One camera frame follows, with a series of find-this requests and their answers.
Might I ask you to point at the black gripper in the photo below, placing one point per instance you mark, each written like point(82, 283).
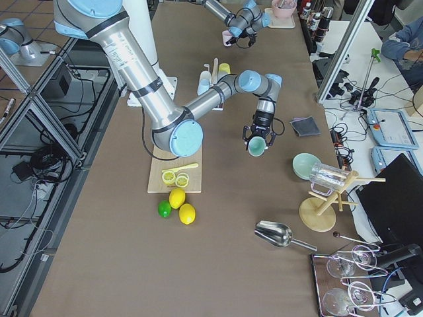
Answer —
point(238, 38)
point(262, 119)

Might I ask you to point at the mint green cup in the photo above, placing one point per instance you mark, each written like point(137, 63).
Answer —
point(256, 146)

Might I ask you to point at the pink cup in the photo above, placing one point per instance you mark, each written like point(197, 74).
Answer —
point(226, 37)

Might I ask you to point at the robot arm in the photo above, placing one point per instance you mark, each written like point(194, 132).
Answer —
point(243, 25)
point(123, 30)

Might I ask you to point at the yellow cup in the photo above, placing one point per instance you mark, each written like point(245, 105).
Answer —
point(223, 69)

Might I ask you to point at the light blue cup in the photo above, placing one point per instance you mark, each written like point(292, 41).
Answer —
point(204, 82)

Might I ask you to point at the cream tray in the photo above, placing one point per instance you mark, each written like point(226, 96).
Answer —
point(287, 23)

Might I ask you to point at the pink bowl with ice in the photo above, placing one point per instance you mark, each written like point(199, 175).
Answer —
point(283, 8)

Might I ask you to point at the grey folded cloth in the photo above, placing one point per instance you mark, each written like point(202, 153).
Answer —
point(304, 127)

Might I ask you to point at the green bowl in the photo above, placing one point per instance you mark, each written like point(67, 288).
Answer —
point(302, 164)

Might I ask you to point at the yellow plastic knife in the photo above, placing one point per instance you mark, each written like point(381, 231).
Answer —
point(184, 167)

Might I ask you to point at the glass pitcher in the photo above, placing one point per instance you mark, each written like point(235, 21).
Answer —
point(325, 179)

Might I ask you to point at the wooden cutting board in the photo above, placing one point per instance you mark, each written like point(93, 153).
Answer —
point(184, 172)

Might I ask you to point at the lemon slice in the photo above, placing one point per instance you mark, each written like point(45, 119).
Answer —
point(168, 178)
point(182, 180)

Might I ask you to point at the wooden mug tree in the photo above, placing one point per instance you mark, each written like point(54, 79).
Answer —
point(317, 212)

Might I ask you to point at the metal scoop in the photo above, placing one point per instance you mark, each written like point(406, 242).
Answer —
point(279, 235)

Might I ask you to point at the whole yellow lemon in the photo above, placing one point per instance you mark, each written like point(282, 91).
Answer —
point(187, 214)
point(177, 198)

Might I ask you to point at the green lime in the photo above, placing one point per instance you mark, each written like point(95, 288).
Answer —
point(164, 209)

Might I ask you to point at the blue teach pendant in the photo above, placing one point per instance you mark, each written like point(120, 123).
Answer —
point(383, 156)
point(390, 128)

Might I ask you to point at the black monitor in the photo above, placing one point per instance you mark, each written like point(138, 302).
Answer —
point(394, 206)

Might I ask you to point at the seated person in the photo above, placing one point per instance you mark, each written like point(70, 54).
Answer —
point(404, 47)

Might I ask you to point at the wine glass rack tray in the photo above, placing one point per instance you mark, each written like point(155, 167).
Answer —
point(351, 282)

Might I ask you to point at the white wire cup rack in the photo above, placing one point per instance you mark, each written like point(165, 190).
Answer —
point(213, 80)

